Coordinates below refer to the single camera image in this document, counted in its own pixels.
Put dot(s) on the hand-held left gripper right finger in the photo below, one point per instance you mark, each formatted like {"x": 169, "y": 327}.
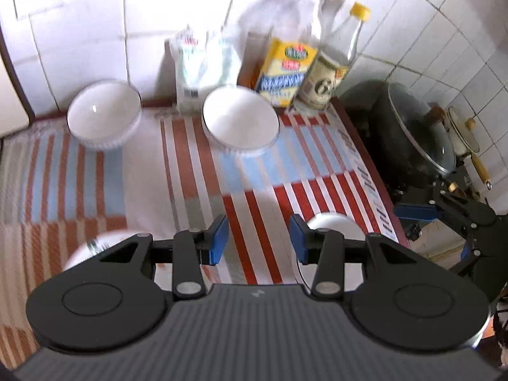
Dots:
{"x": 297, "y": 242}

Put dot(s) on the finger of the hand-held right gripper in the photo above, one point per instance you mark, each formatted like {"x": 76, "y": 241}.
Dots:
{"x": 414, "y": 212}
{"x": 472, "y": 256}

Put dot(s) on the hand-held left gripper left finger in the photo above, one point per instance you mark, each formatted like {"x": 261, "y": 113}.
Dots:
{"x": 216, "y": 242}

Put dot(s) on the small white ribbed bowl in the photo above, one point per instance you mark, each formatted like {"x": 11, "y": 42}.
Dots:
{"x": 331, "y": 222}

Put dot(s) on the large white ribbed bowl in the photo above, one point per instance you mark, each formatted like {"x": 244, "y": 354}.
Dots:
{"x": 105, "y": 115}
{"x": 240, "y": 121}

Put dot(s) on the white sun print plate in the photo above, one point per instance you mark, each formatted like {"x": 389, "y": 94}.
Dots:
{"x": 91, "y": 248}

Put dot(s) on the black gas stove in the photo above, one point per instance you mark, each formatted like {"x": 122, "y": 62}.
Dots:
{"x": 412, "y": 232}

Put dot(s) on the black wok with glass lid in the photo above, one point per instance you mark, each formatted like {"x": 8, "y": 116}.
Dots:
{"x": 408, "y": 135}

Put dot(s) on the striped tablecloth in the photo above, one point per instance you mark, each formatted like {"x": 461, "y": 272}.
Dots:
{"x": 158, "y": 182}

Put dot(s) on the yellow cap vinegar bottle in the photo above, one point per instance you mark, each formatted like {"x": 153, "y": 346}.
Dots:
{"x": 325, "y": 75}

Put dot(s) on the yellow label cooking wine bottle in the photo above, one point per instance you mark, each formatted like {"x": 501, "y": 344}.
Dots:
{"x": 285, "y": 67}

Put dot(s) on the white seasoning bag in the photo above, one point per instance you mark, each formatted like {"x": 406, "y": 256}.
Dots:
{"x": 198, "y": 67}

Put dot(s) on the clear plastic bottle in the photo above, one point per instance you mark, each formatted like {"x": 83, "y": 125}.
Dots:
{"x": 254, "y": 63}

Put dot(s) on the white cutting board dark frame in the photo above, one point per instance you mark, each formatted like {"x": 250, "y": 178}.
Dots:
{"x": 12, "y": 99}

